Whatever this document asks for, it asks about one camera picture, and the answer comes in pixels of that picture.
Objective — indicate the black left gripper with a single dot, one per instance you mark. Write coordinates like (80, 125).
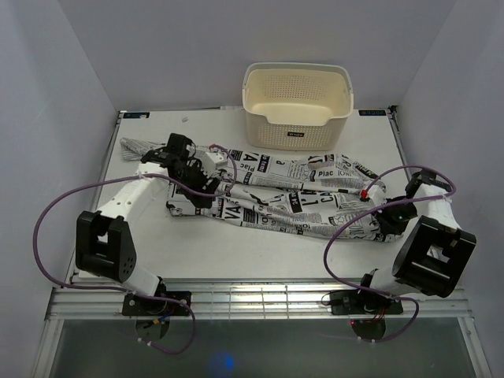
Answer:
(203, 176)

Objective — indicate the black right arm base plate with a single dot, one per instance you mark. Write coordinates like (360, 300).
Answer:
(354, 302)

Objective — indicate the blue label sticker left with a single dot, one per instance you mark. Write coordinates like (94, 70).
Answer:
(136, 115)

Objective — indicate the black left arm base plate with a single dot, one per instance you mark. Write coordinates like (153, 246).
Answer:
(135, 306)

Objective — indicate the cream perforated plastic basket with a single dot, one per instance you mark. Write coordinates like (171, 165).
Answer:
(296, 106)

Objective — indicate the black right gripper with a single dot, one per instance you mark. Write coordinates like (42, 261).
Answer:
(387, 226)

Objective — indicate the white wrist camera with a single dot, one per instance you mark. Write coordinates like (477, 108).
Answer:
(212, 162)
(374, 196)

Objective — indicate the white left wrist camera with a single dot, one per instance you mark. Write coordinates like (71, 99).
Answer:
(212, 162)

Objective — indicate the blue label sticker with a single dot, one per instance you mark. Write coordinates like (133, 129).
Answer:
(372, 113)
(136, 115)

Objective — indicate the blue label sticker right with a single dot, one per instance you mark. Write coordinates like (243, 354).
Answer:
(372, 113)

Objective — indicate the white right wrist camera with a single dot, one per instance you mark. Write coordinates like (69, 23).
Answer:
(374, 196)

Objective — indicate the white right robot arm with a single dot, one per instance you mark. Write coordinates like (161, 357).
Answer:
(435, 252)

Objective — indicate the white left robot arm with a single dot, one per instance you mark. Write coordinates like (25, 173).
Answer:
(104, 242)

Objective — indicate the newspaper print trousers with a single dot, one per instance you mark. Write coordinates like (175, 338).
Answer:
(314, 196)

